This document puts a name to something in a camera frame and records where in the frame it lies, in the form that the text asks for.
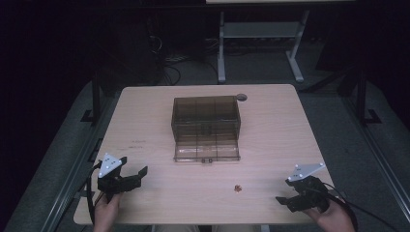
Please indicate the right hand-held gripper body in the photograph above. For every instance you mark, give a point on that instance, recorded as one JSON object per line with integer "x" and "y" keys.
{"x": 311, "y": 193}

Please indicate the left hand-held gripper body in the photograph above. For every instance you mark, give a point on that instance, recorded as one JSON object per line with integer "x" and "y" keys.
{"x": 111, "y": 183}

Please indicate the small brown object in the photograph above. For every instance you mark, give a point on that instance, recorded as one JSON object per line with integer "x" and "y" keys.
{"x": 238, "y": 188}

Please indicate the brown transparent compartment box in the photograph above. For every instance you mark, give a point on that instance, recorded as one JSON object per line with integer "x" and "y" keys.
{"x": 206, "y": 127}

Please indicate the person's left hand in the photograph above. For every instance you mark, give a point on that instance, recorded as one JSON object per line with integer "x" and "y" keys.
{"x": 106, "y": 211}

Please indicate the person's right hand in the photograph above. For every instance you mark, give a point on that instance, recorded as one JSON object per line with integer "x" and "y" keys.
{"x": 333, "y": 219}

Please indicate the black metal stand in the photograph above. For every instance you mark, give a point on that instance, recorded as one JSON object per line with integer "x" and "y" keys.
{"x": 95, "y": 96}
{"x": 362, "y": 96}

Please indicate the grey round table grommet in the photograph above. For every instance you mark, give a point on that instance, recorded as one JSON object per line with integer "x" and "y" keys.
{"x": 241, "y": 97}

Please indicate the white metal table frame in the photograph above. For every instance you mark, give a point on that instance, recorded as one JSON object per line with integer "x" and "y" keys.
{"x": 261, "y": 30}

